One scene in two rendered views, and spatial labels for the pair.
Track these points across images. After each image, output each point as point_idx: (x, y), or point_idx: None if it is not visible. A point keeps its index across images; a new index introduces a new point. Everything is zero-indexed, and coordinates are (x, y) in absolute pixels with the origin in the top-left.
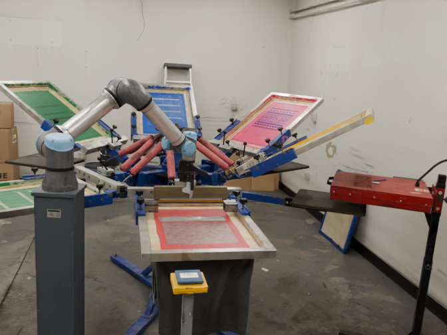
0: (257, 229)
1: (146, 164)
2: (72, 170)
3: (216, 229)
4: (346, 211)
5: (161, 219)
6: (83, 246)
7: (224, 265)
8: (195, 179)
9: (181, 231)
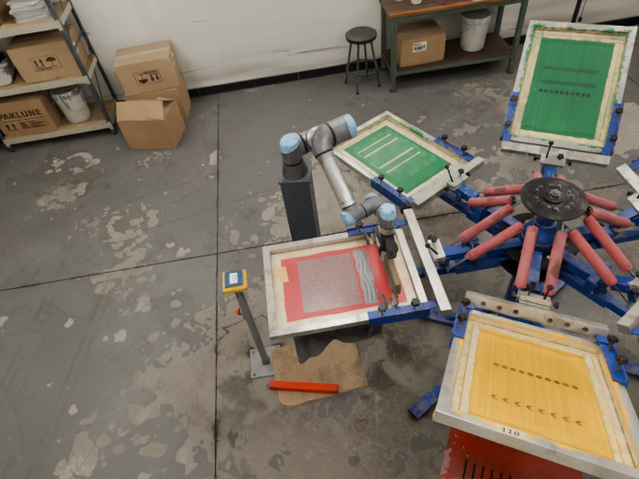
0: (321, 324)
1: (483, 205)
2: (291, 166)
3: (337, 295)
4: None
5: (356, 251)
6: (311, 217)
7: None
8: None
9: (327, 268)
